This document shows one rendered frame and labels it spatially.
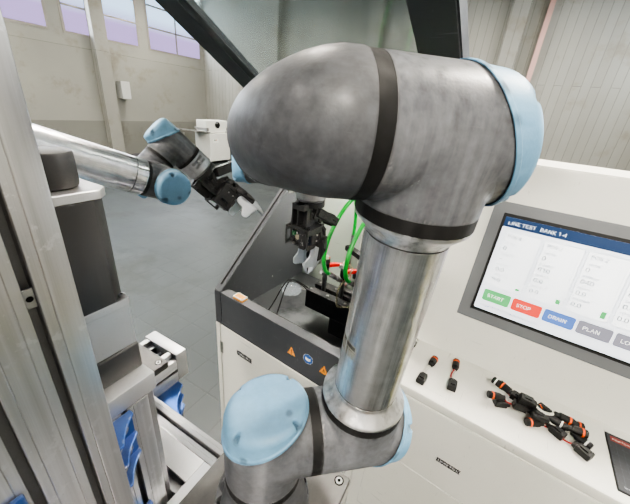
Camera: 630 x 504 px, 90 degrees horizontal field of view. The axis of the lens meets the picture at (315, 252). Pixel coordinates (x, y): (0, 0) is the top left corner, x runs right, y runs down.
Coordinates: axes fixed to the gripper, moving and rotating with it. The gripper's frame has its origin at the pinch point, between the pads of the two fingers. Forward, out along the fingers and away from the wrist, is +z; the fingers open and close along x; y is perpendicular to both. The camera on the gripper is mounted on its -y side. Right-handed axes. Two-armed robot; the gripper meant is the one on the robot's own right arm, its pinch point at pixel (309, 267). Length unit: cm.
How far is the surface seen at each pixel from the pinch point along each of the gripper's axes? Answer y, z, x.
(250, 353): -3, 49, -26
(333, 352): -4.0, 27.9, 9.1
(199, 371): -25, 123, -97
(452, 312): -28.0, 12.8, 35.5
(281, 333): -2.9, 31.0, -11.3
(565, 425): -14, 22, 67
